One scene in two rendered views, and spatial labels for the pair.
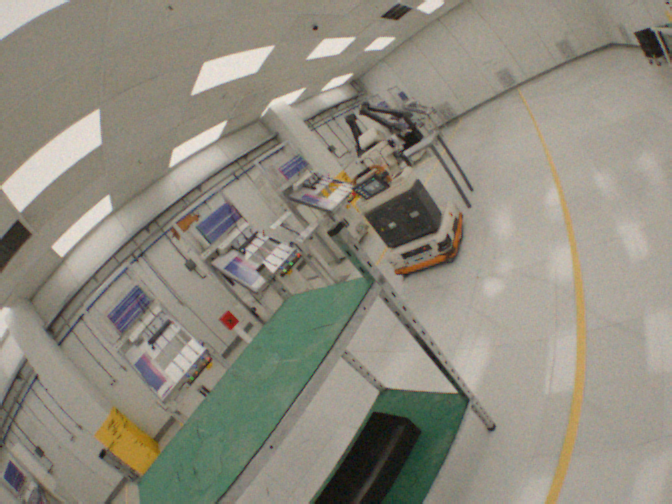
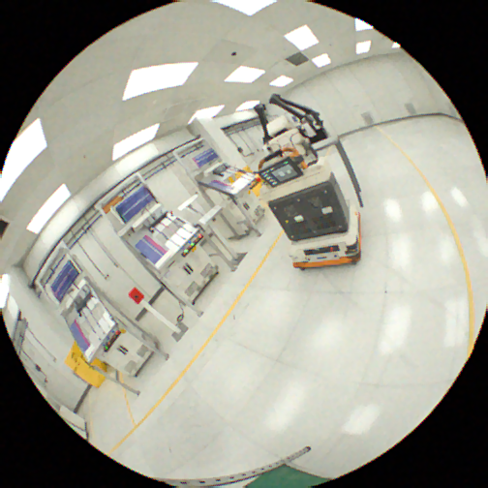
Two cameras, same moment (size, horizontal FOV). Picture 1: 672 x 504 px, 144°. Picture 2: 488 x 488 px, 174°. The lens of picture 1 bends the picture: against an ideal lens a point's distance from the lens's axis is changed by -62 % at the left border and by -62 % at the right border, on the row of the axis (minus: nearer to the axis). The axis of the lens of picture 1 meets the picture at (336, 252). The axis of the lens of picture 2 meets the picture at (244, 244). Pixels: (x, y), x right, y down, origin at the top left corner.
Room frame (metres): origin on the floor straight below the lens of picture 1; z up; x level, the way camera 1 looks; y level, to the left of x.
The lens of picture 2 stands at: (1.07, -0.14, 1.06)
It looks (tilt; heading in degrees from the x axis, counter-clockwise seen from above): 22 degrees down; 4
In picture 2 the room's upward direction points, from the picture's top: 37 degrees counter-clockwise
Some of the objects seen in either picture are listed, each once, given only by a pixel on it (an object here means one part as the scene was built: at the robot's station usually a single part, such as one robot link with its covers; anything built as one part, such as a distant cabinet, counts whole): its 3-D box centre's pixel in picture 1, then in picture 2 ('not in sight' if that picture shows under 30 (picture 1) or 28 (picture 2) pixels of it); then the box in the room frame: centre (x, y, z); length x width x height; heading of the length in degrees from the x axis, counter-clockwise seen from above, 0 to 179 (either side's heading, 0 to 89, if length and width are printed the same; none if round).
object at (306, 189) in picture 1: (329, 212); (232, 196); (4.14, -0.29, 0.65); 1.01 x 0.73 x 1.29; 38
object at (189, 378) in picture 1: (183, 371); (106, 332); (2.34, 1.98, 0.66); 1.01 x 0.73 x 1.31; 38
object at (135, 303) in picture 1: (161, 351); (92, 313); (2.49, 2.12, 0.95); 1.35 x 0.82 x 1.90; 38
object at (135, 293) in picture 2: (250, 341); (156, 313); (2.56, 1.25, 0.39); 0.24 x 0.24 x 0.78; 38
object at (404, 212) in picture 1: (398, 204); (306, 196); (2.27, -0.66, 0.59); 0.55 x 0.34 x 0.83; 43
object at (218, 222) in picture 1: (217, 223); (134, 203); (3.31, 0.85, 1.52); 0.51 x 0.13 x 0.27; 128
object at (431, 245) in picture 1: (416, 251); (320, 250); (2.10, -0.51, 0.23); 0.41 x 0.02 x 0.08; 43
